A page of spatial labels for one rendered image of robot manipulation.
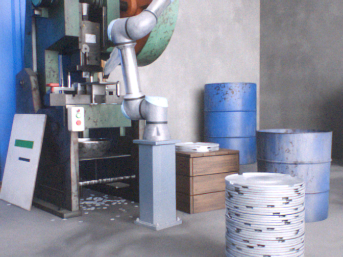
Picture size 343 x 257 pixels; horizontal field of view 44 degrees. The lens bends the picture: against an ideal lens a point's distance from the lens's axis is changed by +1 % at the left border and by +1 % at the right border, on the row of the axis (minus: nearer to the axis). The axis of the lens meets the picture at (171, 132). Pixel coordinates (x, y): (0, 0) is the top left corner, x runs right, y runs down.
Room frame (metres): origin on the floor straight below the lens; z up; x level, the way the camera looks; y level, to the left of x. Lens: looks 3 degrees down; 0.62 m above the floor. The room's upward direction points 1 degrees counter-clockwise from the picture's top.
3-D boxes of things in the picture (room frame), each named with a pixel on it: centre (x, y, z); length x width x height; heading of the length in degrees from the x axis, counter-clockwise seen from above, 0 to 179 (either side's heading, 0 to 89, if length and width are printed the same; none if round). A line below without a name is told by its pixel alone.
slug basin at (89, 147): (2.77, 0.56, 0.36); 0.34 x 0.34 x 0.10
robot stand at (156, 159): (2.21, 0.08, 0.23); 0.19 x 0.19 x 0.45; 45
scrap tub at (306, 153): (2.39, -0.70, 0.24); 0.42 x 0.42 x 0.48
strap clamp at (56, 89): (2.66, 0.69, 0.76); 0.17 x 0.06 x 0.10; 130
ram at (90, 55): (2.73, 0.54, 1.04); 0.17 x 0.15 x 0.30; 40
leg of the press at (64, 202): (2.70, 0.86, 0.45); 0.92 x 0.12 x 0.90; 40
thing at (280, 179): (1.57, -0.35, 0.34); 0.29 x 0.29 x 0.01
